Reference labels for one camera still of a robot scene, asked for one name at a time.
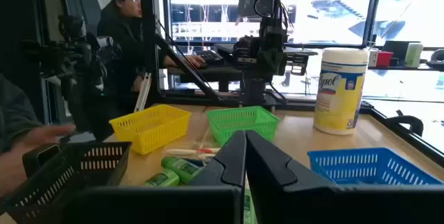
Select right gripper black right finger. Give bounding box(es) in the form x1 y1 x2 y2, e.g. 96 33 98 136
245 130 444 224

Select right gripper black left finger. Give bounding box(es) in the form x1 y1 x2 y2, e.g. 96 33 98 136
62 130 248 224

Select person's forearm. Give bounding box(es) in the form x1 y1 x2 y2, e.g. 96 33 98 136
0 73 44 154

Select red white bagged toothbrush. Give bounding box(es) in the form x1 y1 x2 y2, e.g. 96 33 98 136
165 146 222 157

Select black keyboard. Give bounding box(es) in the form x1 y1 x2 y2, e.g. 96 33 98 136
195 49 225 67

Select dark desk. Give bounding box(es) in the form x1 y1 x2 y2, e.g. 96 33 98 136
166 42 318 93

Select green plastic basket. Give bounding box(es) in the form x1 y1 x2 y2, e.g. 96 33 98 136
205 105 281 146

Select yellow Lysol wipes canister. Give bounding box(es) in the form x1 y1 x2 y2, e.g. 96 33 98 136
313 47 370 136

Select yellow plastic basket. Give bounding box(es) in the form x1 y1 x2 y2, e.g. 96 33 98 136
108 104 192 156

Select blue plastic basket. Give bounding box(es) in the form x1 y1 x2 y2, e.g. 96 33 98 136
307 147 444 187

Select small white box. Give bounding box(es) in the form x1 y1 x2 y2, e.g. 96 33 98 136
367 49 379 68

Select small red box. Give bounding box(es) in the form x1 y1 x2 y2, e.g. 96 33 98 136
376 51 395 67

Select white folded rods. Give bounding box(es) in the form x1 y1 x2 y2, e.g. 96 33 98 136
133 72 153 113

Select black box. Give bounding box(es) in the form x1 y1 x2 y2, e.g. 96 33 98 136
381 40 421 66

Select white green container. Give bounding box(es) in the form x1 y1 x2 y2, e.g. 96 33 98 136
404 42 425 69

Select black table clamp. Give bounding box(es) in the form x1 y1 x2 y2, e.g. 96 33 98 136
384 114 425 137

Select person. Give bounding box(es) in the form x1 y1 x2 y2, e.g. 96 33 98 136
96 0 207 95

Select black plastic basket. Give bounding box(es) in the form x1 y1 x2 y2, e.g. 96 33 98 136
0 141 133 224

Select person's hand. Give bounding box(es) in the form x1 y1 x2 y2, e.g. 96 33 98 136
0 123 76 198

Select black blurry machine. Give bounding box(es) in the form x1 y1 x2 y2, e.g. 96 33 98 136
20 14 117 140

